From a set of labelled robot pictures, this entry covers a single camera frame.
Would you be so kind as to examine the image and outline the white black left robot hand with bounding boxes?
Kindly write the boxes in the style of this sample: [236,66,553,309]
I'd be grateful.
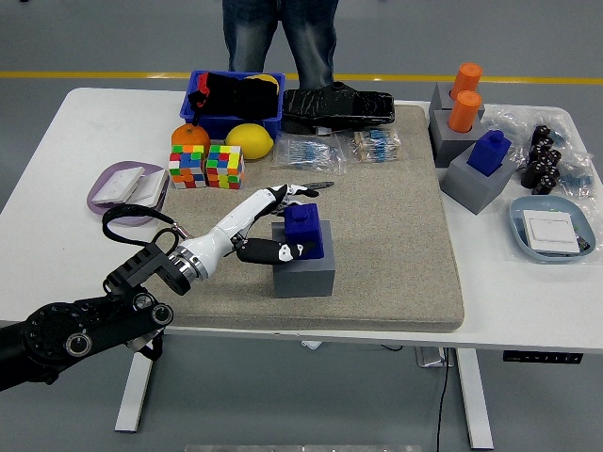
[181,183,320,283]

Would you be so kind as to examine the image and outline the blue square seal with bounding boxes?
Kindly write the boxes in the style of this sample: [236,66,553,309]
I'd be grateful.
[283,202,326,261]
[465,129,513,178]

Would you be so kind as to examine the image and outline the grey square seal holder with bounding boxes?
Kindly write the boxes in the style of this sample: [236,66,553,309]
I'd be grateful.
[271,220,336,299]
[427,108,484,169]
[440,140,518,217]
[429,82,486,119]

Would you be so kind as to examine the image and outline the orange cylinder seal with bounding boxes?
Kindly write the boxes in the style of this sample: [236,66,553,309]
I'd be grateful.
[450,62,484,101]
[447,89,483,135]

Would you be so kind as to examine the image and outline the colourful puzzle cube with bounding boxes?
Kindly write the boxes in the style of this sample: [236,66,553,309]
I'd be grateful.
[168,143,207,190]
[204,143,246,190]

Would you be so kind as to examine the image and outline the yellow lemon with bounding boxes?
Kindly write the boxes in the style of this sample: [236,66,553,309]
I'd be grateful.
[224,123,275,159]

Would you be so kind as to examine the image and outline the orange fruit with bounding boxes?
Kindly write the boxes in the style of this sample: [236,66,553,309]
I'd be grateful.
[171,123,212,153]

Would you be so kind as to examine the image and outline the blue plastic bin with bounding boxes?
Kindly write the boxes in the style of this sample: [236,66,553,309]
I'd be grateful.
[179,70,287,141]

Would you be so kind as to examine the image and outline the clear bag of blue resistors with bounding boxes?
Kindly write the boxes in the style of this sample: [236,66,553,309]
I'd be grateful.
[271,134,349,176]
[338,127,404,164]

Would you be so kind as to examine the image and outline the black cloth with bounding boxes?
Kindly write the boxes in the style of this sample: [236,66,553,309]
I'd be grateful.
[187,72,280,119]

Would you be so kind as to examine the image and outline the purple tray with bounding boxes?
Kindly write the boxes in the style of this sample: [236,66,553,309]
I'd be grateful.
[86,160,171,228]

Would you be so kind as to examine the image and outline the beige fabric mat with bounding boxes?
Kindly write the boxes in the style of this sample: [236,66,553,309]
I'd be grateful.
[139,104,466,334]

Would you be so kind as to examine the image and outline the black wrapped keyboard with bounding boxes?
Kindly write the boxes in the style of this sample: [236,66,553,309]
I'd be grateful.
[281,80,396,136]

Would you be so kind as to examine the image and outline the person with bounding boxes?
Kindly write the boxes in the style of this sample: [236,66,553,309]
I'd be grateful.
[220,0,341,90]

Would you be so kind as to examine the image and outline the white table leg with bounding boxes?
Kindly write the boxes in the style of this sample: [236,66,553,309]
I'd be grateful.
[454,347,495,450]
[114,332,160,433]

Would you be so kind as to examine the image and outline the grey box under table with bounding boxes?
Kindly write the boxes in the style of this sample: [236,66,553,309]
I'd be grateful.
[414,347,456,368]

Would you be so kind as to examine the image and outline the light blue tray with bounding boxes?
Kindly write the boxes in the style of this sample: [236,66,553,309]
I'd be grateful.
[509,195,595,264]

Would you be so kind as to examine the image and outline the clear bag of blue components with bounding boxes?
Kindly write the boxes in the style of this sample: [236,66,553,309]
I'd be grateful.
[482,104,574,164]
[558,153,595,199]

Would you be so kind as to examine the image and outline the black table control panel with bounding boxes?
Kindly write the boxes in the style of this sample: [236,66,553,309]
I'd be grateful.
[501,350,584,366]

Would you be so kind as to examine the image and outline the white switch panel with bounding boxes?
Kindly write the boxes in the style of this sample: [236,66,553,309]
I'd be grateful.
[91,167,146,206]
[121,169,170,218]
[521,209,581,256]

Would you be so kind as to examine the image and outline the red strap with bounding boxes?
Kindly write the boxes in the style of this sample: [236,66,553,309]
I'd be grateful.
[195,73,210,112]

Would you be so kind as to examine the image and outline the black power cable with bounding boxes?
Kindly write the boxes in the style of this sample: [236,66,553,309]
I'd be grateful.
[435,347,452,452]

